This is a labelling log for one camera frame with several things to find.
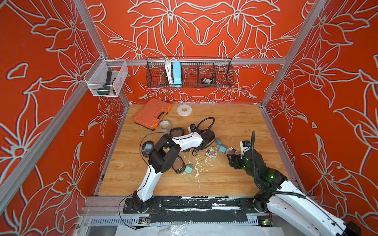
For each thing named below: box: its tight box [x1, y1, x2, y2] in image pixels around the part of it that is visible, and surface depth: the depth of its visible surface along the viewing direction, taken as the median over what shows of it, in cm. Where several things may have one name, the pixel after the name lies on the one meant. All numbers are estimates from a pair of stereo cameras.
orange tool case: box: [133, 97, 172, 130], surface depth 111 cm
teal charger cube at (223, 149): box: [219, 144, 228, 154], surface depth 93 cm
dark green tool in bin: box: [96, 70, 113, 96], surface depth 83 cm
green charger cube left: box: [184, 164, 194, 175], surface depth 85 cm
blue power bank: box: [172, 60, 183, 86], surface depth 92 cm
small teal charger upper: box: [216, 138, 222, 148], surface depth 94 cm
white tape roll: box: [177, 104, 193, 117], surface depth 116 cm
